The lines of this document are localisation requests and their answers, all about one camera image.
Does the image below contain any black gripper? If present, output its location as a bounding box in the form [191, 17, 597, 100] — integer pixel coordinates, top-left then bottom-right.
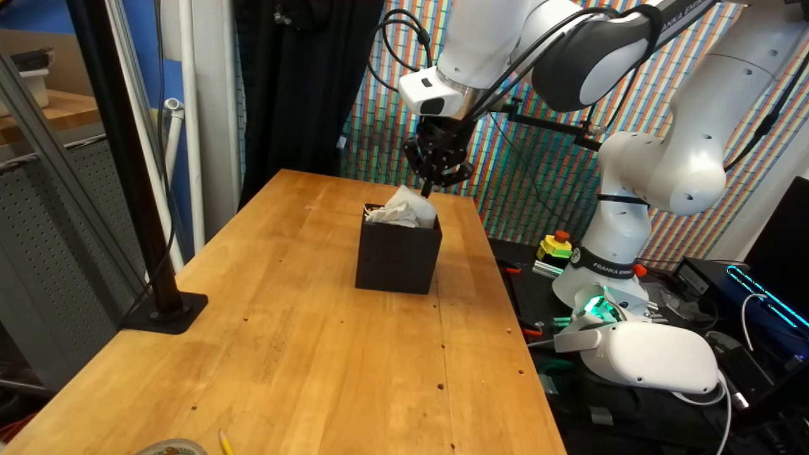
[402, 117, 477, 199]

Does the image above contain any white cloth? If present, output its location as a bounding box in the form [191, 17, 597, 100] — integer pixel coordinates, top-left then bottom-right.
[360, 185, 439, 233]

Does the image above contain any black perforated box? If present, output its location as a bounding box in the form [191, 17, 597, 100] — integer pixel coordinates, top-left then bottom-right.
[354, 199, 445, 295]

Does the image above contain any black electronics box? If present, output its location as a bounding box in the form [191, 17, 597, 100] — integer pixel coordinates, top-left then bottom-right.
[673, 255, 737, 312]

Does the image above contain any black box with blue edges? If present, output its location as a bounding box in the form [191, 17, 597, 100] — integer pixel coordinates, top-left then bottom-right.
[722, 260, 809, 356]

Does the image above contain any striped patterned backdrop panel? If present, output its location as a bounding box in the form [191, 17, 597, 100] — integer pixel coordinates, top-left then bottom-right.
[339, 0, 809, 272]

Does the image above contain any black curtain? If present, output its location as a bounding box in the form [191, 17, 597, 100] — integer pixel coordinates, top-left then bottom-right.
[231, 0, 387, 209]

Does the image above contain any white VR headset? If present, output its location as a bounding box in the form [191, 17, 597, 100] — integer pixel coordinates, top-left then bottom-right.
[551, 286, 732, 399]

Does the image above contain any black bag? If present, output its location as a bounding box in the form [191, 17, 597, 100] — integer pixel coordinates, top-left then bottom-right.
[545, 375, 760, 455]

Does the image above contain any black flat screen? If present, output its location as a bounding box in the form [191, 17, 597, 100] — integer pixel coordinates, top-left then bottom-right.
[742, 175, 809, 299]

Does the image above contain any grey tape roll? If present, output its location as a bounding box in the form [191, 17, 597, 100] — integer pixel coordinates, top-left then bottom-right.
[134, 438, 209, 455]

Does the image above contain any wooden side bench top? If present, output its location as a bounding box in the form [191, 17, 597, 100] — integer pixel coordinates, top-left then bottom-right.
[0, 85, 100, 147]

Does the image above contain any grey perforated panel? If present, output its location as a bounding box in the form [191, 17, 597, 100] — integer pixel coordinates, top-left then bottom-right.
[0, 133, 149, 390]

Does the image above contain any white plastic bin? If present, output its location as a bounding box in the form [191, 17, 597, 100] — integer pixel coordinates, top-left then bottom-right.
[8, 47, 57, 109]

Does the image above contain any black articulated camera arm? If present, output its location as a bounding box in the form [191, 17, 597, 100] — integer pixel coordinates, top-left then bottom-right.
[483, 97, 611, 157]

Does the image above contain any colourful stacking ring toy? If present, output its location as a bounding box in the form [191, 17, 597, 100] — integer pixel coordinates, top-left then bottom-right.
[535, 228, 575, 271]

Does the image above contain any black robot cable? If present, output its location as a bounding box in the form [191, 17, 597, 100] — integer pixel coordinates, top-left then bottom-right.
[367, 4, 590, 121]

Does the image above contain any black pole with base plate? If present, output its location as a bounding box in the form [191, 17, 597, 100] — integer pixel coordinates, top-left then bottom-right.
[63, 0, 209, 337]

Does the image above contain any aluminium frame post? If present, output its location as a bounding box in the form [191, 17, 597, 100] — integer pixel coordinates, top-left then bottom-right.
[100, 0, 187, 272]

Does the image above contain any white headset cable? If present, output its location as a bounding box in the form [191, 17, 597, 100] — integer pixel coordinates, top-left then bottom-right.
[669, 370, 737, 455]

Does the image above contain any grey slanted frame bar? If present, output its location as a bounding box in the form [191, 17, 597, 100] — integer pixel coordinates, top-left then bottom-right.
[0, 47, 149, 313]

